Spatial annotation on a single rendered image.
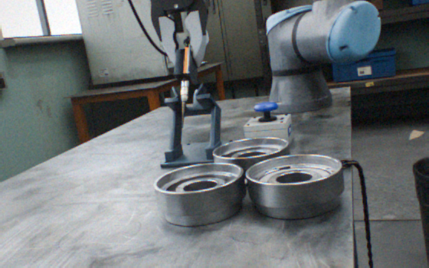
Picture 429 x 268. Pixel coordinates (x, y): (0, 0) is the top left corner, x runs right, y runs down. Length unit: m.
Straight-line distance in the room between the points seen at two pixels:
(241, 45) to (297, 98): 3.39
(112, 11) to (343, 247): 2.64
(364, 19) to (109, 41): 2.21
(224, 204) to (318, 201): 0.10
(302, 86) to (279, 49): 0.10
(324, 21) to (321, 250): 0.61
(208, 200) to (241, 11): 3.97
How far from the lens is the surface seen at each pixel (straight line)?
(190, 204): 0.48
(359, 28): 0.94
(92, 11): 3.01
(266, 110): 0.74
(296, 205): 0.46
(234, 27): 4.41
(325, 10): 0.95
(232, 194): 0.49
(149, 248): 0.47
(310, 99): 1.04
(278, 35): 1.04
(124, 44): 2.91
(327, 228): 0.45
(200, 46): 0.74
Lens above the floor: 0.99
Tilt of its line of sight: 11 degrees down
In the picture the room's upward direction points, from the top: 9 degrees counter-clockwise
